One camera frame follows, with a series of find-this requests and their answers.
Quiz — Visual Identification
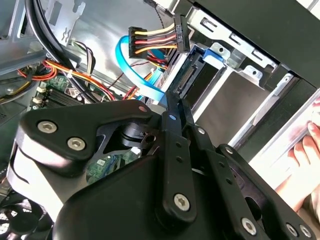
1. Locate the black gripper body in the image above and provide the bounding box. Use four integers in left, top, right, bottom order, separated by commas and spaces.
51, 154, 241, 240

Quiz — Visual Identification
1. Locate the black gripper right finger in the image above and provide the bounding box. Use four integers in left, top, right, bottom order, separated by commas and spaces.
177, 99, 318, 240

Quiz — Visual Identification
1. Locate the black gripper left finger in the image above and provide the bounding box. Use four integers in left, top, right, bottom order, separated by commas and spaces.
17, 91, 198, 225

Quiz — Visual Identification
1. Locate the blue SATA wire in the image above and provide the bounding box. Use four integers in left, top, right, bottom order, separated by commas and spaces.
114, 34, 167, 106

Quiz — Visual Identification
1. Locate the hard disk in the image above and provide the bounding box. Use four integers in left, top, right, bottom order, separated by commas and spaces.
149, 46, 227, 118

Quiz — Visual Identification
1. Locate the person hand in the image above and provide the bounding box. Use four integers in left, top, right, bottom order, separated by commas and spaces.
274, 121, 320, 213

